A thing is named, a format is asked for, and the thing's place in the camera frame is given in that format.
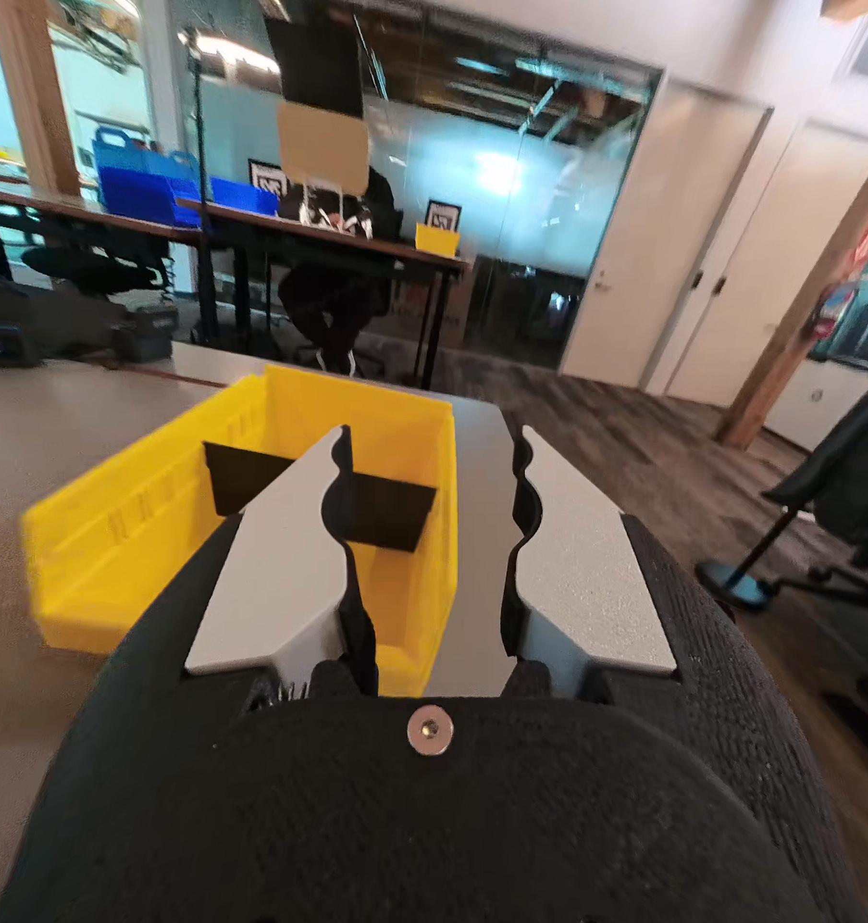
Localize wooden table with black legs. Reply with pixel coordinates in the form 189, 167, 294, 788
0, 184, 211, 340
176, 198, 472, 390

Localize black light stand pole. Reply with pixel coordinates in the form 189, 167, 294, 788
185, 29, 220, 347

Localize red alarm box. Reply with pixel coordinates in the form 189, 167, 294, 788
809, 285, 860, 340

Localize tall blue plastic crate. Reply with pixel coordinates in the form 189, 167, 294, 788
91, 124, 206, 226

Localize black charger with display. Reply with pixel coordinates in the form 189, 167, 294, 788
0, 317, 46, 369

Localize low blue plastic bin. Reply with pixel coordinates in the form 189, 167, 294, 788
209, 175, 282, 217

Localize pale wooden post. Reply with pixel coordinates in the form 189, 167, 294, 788
0, 0, 82, 196

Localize white door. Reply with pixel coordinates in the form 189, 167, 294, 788
558, 72, 775, 383
665, 119, 868, 412

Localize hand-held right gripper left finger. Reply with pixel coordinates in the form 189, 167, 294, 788
184, 425, 379, 697

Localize dark wooden post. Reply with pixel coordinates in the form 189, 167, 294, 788
715, 137, 868, 449

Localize black charging dock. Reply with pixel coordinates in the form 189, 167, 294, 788
113, 303, 179, 363

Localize grey box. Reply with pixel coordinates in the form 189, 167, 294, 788
23, 285, 128, 354

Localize yellow bin with black divider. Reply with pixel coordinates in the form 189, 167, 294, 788
22, 364, 458, 699

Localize small yellow bin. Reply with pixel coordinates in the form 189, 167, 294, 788
414, 222, 460, 257

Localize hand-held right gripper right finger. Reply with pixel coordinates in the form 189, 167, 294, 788
501, 425, 676, 700

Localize cardboard box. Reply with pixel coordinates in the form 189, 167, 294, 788
391, 277, 471, 347

